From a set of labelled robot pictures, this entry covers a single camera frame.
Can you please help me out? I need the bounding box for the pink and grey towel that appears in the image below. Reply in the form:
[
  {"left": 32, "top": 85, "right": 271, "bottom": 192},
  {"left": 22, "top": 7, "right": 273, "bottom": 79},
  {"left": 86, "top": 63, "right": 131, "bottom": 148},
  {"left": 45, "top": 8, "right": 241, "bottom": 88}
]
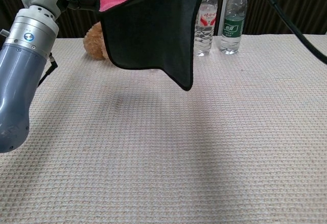
[{"left": 98, "top": 0, "right": 209, "bottom": 92}]

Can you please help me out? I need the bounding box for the brown teddy bear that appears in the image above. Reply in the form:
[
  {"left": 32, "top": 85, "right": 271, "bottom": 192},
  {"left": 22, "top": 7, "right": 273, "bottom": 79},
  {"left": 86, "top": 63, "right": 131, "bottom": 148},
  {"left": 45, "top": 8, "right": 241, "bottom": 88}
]
[{"left": 83, "top": 21, "right": 113, "bottom": 60}]

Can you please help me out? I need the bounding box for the clear water bottle red label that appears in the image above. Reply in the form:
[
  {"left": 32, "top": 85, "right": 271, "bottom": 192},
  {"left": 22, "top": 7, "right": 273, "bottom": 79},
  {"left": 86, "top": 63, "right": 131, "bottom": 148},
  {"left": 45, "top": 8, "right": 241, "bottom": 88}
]
[{"left": 193, "top": 0, "right": 218, "bottom": 57}]

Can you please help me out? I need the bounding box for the clear water bottle green label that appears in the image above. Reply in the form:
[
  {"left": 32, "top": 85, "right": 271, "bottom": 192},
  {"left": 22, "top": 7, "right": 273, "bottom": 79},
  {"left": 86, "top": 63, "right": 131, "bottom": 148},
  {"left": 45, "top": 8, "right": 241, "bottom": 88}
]
[{"left": 220, "top": 0, "right": 248, "bottom": 55}]

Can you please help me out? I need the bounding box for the beige woven tablecloth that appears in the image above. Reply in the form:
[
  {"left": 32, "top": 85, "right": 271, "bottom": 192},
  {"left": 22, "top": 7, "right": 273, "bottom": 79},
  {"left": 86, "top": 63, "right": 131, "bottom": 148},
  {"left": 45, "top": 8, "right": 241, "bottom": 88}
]
[{"left": 0, "top": 34, "right": 327, "bottom": 224}]

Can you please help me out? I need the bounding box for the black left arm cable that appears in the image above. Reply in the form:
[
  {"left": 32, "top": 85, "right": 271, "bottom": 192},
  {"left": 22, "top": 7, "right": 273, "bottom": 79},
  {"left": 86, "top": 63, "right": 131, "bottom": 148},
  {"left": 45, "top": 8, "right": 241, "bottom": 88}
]
[{"left": 35, "top": 52, "right": 58, "bottom": 89}]

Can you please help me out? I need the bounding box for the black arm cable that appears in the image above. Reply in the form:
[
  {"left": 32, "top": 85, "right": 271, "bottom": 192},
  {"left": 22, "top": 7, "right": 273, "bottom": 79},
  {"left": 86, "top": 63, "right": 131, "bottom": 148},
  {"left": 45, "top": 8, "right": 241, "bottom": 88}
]
[
  {"left": 262, "top": 0, "right": 327, "bottom": 65},
  {"left": 35, "top": 52, "right": 58, "bottom": 89}
]

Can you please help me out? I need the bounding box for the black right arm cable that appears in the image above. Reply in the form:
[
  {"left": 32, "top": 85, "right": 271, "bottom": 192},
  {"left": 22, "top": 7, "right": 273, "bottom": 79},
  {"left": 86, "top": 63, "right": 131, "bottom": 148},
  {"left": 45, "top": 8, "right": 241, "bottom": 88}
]
[{"left": 262, "top": 0, "right": 327, "bottom": 65}]

